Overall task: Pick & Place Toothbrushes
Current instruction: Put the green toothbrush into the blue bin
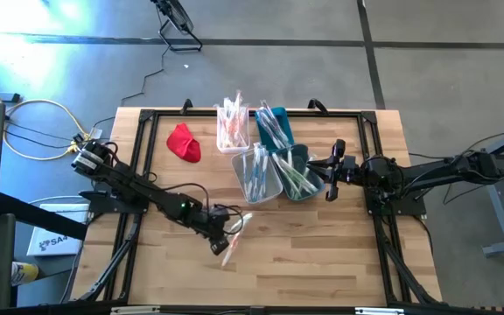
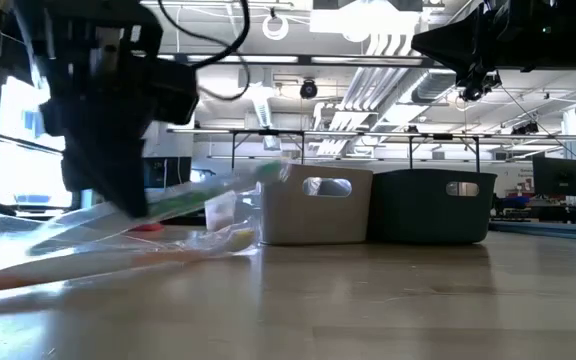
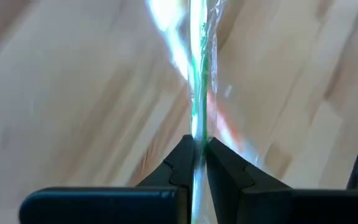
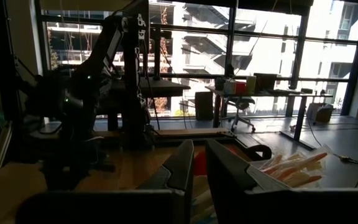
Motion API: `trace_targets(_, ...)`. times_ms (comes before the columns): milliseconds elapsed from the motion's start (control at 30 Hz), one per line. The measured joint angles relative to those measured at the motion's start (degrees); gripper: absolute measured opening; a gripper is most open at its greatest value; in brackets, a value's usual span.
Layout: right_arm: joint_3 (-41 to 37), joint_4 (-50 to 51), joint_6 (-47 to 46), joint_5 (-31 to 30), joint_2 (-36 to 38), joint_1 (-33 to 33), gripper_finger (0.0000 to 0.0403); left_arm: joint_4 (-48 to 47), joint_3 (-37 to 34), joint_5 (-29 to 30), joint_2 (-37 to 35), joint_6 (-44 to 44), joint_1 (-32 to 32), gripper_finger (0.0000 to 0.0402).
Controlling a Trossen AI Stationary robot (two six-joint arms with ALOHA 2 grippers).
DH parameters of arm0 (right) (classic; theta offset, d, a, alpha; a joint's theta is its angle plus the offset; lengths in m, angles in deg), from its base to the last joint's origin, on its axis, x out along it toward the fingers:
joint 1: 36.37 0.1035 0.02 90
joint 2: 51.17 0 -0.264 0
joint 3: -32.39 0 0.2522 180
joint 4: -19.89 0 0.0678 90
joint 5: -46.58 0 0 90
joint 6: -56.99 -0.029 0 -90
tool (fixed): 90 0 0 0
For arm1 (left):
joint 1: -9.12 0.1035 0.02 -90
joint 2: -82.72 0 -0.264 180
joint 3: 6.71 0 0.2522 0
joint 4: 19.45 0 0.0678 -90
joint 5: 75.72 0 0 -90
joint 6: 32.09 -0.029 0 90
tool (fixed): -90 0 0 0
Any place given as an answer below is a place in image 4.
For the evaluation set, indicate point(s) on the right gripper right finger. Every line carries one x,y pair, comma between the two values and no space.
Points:
291,208

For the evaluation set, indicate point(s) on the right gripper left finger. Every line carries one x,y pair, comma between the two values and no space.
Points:
104,208

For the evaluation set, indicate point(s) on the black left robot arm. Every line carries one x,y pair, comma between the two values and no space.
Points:
85,93

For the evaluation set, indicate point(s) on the clear plastic bin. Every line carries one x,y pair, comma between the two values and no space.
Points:
266,182

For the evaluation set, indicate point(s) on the red cloth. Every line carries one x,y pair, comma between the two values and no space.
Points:
200,161

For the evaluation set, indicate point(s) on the black office chair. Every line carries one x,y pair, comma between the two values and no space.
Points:
239,104

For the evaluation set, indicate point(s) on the white light bar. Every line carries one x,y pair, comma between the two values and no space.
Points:
3,146

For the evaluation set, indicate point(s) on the black window desk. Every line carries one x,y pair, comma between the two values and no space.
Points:
259,92

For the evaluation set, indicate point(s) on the brown cardboard box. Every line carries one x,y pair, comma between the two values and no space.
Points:
265,81

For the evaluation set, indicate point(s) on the red box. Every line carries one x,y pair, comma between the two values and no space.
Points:
241,88

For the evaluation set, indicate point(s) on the light green box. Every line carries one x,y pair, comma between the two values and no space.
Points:
251,84

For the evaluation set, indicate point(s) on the black cabinet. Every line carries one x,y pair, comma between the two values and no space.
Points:
204,105

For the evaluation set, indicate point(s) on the white box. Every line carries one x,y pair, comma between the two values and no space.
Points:
230,87

